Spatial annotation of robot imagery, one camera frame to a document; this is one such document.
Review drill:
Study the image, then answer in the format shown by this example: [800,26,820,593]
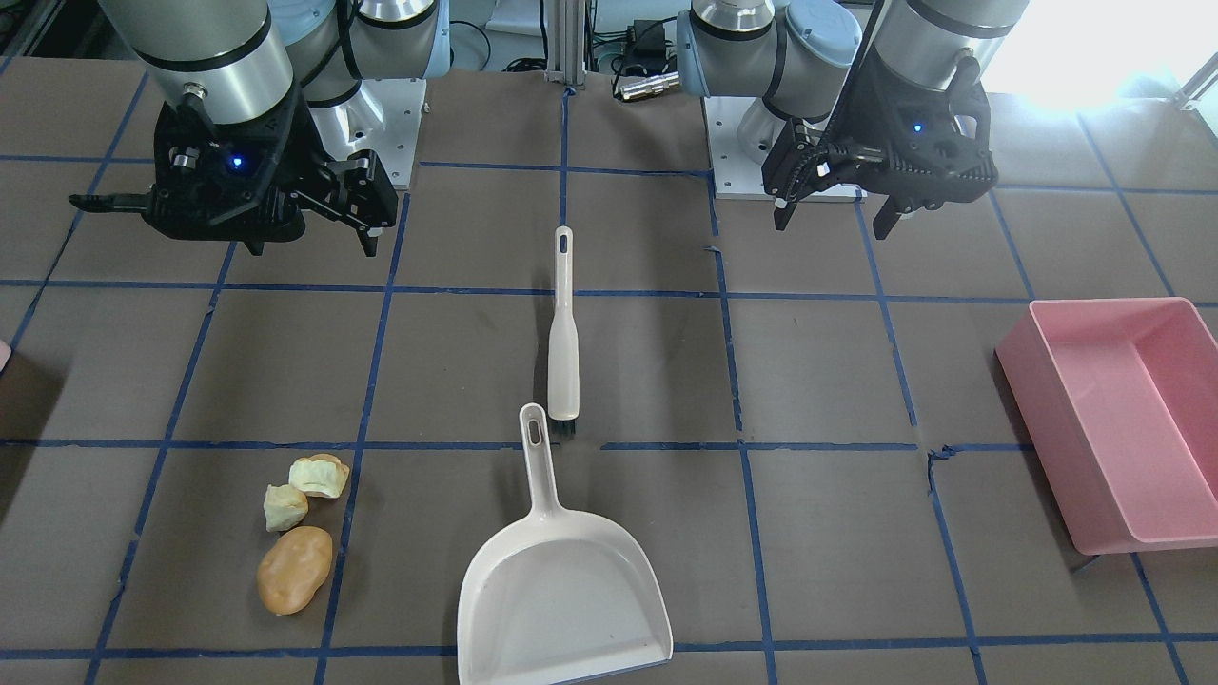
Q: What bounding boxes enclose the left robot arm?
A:
[675,1,1028,240]

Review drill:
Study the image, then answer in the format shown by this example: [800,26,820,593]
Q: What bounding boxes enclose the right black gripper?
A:
[244,150,400,258]

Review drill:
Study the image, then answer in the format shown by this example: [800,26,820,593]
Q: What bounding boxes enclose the aluminium frame post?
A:
[540,1,590,90]

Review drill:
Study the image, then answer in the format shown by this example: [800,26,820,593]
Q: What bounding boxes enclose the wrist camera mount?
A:
[69,95,315,256]
[806,51,999,213]

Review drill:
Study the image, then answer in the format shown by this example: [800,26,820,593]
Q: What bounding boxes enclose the pink plastic bin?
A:
[996,297,1217,556]

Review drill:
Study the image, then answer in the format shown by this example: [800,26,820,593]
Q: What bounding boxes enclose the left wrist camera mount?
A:
[806,51,999,213]

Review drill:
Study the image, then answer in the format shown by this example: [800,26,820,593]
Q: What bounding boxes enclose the pale food chunk upper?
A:
[287,453,351,499]

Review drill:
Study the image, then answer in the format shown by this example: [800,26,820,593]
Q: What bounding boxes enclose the white plastic dustpan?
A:
[456,403,675,684]

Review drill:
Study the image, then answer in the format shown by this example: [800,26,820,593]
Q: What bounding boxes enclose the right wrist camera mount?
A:
[69,95,315,256]

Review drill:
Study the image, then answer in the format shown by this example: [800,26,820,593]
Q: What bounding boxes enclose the black power adapter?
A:
[625,20,667,61]

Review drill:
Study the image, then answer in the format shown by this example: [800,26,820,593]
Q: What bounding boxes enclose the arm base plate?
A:
[703,98,783,201]
[311,79,428,191]

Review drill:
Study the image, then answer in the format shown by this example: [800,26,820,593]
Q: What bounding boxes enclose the pale food chunk lower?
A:
[263,484,309,533]

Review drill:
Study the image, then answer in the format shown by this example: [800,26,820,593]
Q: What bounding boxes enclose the brown potato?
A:
[256,527,334,616]

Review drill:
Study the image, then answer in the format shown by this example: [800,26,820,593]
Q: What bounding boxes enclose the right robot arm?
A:
[69,1,452,257]

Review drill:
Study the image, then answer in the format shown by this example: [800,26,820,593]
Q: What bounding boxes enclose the white hand brush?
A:
[547,225,581,438]

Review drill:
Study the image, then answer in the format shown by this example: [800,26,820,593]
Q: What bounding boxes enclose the pale food chunk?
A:
[287,453,351,499]
[263,484,309,533]

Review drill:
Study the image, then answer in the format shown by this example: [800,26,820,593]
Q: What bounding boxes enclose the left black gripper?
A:
[761,119,906,240]

